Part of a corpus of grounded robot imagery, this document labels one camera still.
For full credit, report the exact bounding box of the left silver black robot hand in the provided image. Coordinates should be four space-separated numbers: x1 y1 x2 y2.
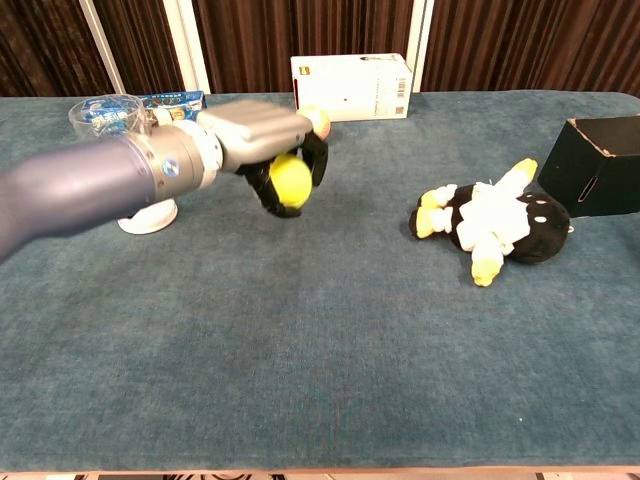
197 99 330 220

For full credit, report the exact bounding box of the yellow-green tennis ball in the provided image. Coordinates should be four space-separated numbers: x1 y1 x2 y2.
268 153 314 209

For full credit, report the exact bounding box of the pale pink ball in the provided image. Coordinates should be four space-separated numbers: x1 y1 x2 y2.
296 104 332 140

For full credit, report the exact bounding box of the clear plastic cylinder container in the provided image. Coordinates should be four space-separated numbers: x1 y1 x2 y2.
68 93 179 236

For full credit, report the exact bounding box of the blue cookie package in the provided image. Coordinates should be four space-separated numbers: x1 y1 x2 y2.
82 90 208 132

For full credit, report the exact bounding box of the white cardboard box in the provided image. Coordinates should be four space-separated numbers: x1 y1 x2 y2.
290 53 414 123

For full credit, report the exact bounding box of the teal table cloth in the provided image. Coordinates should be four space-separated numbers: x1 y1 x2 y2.
0 89 640 473

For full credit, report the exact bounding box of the black white penguin plush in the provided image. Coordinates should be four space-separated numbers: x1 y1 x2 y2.
408 158 572 288

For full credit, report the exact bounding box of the black cardboard box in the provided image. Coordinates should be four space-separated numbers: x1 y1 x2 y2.
537 114 640 219

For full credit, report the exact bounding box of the white vertical post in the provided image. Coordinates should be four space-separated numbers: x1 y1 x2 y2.
162 0 212 95
406 0 435 93
78 0 127 96

